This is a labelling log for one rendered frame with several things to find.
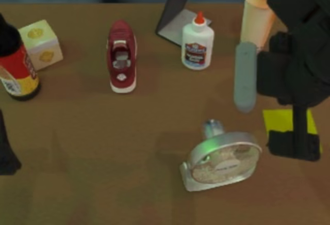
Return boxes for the grey metal bookend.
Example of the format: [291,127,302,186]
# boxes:
[155,0,213,47]

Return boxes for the dark sauce bottle red label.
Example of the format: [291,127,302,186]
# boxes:
[0,13,42,101]

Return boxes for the yellow cloth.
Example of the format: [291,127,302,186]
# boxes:
[262,109,323,153]

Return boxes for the cream paper cup with straw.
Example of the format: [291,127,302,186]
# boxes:
[240,0,278,52]

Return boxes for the grey remote control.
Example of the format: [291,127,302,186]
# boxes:
[234,41,258,114]

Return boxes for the red sneaker white sole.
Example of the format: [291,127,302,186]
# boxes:
[106,20,138,93]

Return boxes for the white glue bottle orange cap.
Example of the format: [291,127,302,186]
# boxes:
[181,11,215,71]

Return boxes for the silver round tin container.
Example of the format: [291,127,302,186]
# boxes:
[179,131,263,192]

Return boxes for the black flat box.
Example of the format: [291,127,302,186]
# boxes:
[267,130,322,162]

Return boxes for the small clear bottle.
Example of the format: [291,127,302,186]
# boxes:
[201,118,227,140]

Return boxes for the white cube box yellow prints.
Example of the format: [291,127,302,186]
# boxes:
[18,20,64,71]

